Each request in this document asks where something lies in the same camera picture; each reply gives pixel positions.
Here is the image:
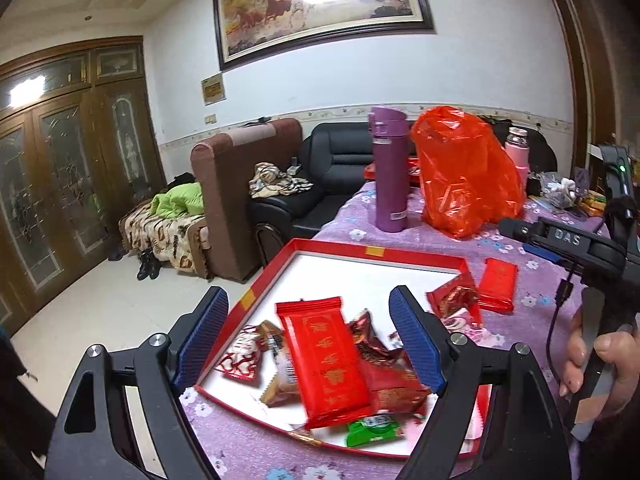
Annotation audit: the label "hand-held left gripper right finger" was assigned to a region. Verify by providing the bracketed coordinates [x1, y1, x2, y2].
[389, 285, 572, 480]

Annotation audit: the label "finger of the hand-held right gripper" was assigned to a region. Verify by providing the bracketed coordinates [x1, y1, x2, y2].
[524, 242, 562, 263]
[499, 216, 546, 244]

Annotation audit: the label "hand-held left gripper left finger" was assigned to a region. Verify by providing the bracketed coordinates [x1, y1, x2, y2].
[45, 286, 229, 480]

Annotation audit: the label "dark red foil snack packet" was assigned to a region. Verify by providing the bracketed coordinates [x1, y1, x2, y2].
[346, 309, 407, 367]

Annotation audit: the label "red white snack packet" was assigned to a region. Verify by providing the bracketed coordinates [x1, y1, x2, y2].
[214, 324, 264, 379]

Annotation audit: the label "red cake print snack packet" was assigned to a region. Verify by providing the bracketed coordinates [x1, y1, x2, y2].
[356, 354, 432, 417]

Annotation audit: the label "pink bear snack packet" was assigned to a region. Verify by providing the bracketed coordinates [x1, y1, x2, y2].
[451, 322, 496, 348]

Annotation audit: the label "long red snack packet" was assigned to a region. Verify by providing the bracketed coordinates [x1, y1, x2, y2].
[275, 295, 373, 431]

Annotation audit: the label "brown snack packet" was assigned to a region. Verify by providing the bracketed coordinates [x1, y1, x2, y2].
[256, 319, 302, 407]

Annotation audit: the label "green snack packet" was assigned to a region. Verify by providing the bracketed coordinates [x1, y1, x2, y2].
[345, 414, 404, 449]

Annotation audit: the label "red box tray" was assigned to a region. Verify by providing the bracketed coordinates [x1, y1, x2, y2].
[194, 237, 494, 462]

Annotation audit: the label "person's right hand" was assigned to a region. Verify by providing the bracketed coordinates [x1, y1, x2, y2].
[559, 306, 638, 398]

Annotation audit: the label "white crumpled bag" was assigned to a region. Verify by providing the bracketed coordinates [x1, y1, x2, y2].
[541, 171, 577, 209]

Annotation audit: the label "red gold lettered packet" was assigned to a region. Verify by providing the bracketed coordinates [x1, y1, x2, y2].
[477, 256, 519, 314]

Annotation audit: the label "orange green packets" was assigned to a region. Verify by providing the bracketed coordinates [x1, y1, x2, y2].
[579, 191, 609, 217]

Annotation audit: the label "red flower print snack packet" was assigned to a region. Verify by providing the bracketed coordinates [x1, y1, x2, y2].
[426, 279, 484, 332]

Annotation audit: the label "pink thermos bottle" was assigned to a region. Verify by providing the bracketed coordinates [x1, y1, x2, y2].
[503, 126, 531, 192]

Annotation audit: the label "red plastic bag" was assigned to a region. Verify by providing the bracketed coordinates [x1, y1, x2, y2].
[410, 105, 527, 239]

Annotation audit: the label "black shoes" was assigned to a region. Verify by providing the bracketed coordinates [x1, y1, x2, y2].
[136, 249, 162, 282]

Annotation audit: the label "printed blanket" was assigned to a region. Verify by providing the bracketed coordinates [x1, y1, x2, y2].
[118, 199, 209, 274]

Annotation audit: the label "green jacket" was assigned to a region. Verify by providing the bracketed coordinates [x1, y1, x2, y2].
[149, 181, 204, 219]

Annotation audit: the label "brown armchair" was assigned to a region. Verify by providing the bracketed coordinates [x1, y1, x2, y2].
[189, 118, 304, 282]

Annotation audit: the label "purple thermos bottle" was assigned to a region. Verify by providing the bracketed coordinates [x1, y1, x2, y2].
[368, 105, 409, 234]

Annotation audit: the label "patterned cloth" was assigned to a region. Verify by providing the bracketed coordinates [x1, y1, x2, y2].
[249, 161, 314, 199]

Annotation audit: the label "black leather sofa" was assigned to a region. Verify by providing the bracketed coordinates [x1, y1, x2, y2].
[249, 117, 559, 242]

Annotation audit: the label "framed horse painting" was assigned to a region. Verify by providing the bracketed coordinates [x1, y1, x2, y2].
[211, 0, 437, 72]

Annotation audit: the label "black cable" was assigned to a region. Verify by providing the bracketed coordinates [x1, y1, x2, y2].
[544, 264, 577, 383]

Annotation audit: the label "small wall plaque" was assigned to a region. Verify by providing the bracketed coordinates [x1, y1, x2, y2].
[200, 73, 227, 107]

